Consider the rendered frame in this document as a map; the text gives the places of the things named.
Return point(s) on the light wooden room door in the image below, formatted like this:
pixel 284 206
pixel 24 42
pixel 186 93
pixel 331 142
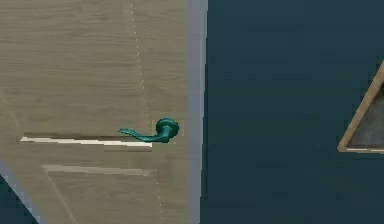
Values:
pixel 83 66

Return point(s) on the wooden framed wall picture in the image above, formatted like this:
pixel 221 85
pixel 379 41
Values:
pixel 370 126

